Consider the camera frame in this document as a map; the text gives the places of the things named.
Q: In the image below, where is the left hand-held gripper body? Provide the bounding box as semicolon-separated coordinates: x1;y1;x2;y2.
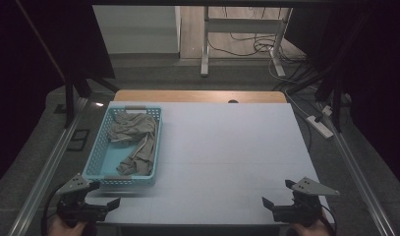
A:
55;173;109;228

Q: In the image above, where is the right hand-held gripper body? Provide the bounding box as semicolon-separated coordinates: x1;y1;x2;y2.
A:
271;177;341;228

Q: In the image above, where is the light blue perforated plastic basket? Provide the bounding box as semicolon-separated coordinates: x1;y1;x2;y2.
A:
82;104;163;188

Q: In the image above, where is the grey garment with white piping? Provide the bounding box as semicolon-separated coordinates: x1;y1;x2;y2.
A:
107;111;158;177

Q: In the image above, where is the person's right hand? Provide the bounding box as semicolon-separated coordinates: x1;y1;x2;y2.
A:
289;211;333;236

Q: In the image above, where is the person's left hand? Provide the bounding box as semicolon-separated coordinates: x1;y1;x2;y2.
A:
47;216;87;236

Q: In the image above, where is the white power strip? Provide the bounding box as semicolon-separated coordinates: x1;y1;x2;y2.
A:
306;114;335;140

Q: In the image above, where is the white table cover board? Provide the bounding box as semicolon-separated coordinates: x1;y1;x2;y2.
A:
86;100;335;227

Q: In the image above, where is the white cabinet panel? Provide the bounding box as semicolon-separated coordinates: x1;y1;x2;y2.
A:
91;5;183;55

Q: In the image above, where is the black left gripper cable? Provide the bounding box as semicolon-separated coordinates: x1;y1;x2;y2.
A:
40;184;68;236

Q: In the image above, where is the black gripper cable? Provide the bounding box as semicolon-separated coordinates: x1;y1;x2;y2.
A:
319;204;338;232
40;184;68;236

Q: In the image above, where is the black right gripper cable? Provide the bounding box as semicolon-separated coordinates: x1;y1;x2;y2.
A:
319;204;338;232

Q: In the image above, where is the aluminium frame rail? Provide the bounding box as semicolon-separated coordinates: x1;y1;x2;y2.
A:
318;103;398;236
7;97;90;236

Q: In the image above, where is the tangle of floor cables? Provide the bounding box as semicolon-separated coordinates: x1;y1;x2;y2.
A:
206;6;323;99

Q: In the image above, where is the white metal desk frame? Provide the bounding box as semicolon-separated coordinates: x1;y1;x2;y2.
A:
200;5;294;79

